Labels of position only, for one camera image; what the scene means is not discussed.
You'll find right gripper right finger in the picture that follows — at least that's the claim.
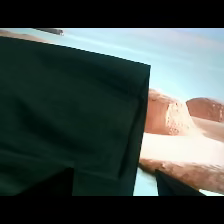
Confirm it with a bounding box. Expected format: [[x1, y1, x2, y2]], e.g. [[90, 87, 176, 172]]
[[154, 169, 205, 197]]

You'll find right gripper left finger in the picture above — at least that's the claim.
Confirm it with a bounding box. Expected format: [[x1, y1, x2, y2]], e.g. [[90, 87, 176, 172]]
[[32, 166, 75, 197]]

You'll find dark green garment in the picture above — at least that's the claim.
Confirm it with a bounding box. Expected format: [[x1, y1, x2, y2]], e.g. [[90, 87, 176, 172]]
[[0, 35, 152, 197]]

